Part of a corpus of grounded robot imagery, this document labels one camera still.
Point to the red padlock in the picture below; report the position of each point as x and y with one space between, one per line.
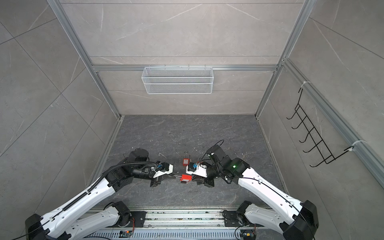
186 159
184 178

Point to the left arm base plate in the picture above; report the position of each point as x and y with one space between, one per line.
136 219

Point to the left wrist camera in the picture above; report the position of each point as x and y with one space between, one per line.
163 169

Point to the white wire mesh basket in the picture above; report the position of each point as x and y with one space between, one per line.
178 80

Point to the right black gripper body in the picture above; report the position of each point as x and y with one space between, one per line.
213 172

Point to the aluminium mounting rail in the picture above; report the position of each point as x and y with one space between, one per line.
205 218

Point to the black wire hook rack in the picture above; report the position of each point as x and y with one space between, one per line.
314 135

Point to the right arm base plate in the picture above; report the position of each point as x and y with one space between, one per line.
235 219

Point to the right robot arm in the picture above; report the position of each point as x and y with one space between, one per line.
293 219

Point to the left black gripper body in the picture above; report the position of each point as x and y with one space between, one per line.
143 173

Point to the white slotted cable duct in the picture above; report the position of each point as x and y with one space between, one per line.
187 234

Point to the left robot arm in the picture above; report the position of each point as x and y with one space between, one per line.
66 222

